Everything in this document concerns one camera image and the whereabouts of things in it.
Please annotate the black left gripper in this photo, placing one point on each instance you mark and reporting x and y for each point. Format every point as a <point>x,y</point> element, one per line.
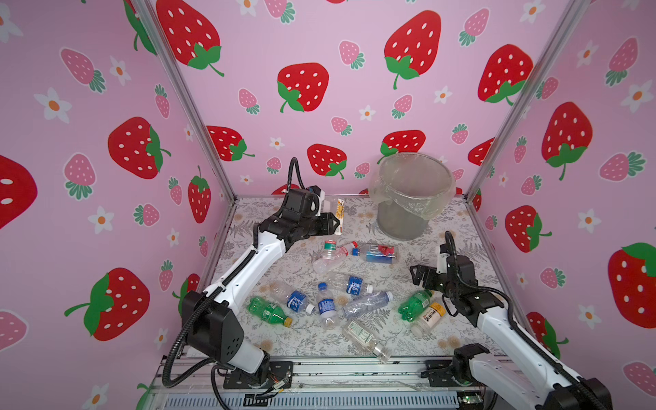
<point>326,227</point>

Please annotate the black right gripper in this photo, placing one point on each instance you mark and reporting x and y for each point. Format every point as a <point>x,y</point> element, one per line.
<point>425,274</point>

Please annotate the clear bottle red cap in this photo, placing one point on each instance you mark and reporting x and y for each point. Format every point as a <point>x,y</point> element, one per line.
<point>332,256</point>

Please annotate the white label bottle yellow cap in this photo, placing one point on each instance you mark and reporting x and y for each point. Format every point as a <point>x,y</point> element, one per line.
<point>428,320</point>

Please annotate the Fiji bottle red flower label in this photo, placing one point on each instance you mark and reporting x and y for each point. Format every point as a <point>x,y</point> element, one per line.
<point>375,253</point>

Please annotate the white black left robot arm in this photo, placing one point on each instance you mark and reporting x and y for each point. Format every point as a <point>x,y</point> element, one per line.
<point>210,323</point>

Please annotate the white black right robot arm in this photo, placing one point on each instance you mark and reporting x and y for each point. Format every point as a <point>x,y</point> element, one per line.
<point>544,382</point>

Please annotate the translucent plastic bin liner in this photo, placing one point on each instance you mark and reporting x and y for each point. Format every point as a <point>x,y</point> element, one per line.
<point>418,183</point>

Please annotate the green bottle right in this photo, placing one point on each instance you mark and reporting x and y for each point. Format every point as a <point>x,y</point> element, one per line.
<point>415,305</point>

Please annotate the clear bottle blue label white cap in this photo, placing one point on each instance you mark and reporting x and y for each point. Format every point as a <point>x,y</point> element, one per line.
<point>353,285</point>

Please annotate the clear bottle blue label left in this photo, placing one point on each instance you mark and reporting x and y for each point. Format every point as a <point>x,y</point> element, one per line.
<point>292,298</point>

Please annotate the upright bottle blue cap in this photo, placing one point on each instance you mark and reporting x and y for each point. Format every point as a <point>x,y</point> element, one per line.
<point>328,313</point>

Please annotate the crushed clear bottle white cap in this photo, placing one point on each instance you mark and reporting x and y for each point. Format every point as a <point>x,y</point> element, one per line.
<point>367,304</point>

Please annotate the clear square bottle green label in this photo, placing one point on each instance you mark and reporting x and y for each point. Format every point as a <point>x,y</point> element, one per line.
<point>365,339</point>

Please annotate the green bottle yellow cap left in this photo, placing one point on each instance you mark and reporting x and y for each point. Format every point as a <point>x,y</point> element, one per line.
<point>269,312</point>

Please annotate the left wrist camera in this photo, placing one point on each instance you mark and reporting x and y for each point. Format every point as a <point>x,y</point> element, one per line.
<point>303,204</point>

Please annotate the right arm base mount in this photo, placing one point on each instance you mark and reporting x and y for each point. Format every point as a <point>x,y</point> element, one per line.
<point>454,372</point>

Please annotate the grey wire mesh bin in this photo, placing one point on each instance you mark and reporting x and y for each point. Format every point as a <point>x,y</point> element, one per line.
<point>398,224</point>

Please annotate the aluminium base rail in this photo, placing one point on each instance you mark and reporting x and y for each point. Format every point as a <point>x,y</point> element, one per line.
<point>332,382</point>

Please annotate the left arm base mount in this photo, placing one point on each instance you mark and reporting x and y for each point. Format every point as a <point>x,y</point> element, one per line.
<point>271,375</point>

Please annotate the aluminium left corner post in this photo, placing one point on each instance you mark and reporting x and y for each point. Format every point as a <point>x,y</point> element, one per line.
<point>170,64</point>

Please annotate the aluminium corner post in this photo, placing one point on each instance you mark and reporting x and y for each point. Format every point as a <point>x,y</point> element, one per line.
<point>573,13</point>
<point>170,64</point>

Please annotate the aluminium right corner post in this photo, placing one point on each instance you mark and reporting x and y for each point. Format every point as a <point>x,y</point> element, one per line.
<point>573,13</point>

